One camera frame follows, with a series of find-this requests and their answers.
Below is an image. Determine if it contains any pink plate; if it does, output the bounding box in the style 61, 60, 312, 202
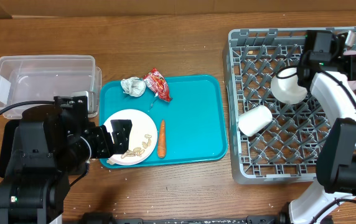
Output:
103, 109, 158, 166

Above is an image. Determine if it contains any white bowl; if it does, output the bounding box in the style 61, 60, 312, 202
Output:
271, 68, 307, 105

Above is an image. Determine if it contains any orange carrot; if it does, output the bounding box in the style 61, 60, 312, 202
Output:
157, 120, 166, 159

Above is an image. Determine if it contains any white napkin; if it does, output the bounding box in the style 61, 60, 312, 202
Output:
120, 77, 146, 98

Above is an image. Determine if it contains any white cup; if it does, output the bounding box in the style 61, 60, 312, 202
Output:
238, 105, 273, 137

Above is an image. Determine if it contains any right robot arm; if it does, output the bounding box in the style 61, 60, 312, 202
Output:
281, 30, 356, 223

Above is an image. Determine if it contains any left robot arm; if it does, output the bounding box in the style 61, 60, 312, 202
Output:
0, 96, 133, 223

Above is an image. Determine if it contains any stray peanut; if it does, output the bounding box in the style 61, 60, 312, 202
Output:
106, 159, 115, 165

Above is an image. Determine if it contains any peanut pile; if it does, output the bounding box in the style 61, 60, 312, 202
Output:
121, 134, 152, 159

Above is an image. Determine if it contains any teal serving tray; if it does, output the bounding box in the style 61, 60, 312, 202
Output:
99, 75, 228, 169

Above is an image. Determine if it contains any red snack wrapper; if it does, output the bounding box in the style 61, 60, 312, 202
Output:
143, 68, 172, 102

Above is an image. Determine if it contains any black tray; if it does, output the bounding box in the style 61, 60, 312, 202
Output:
0, 117, 92, 178

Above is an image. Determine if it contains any grey dish rack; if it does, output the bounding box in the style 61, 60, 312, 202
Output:
222, 26, 356, 185

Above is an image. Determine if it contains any clear plastic bin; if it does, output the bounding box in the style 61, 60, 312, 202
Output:
0, 55, 102, 118

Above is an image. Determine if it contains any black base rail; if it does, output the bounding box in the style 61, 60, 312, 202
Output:
77, 213, 291, 224

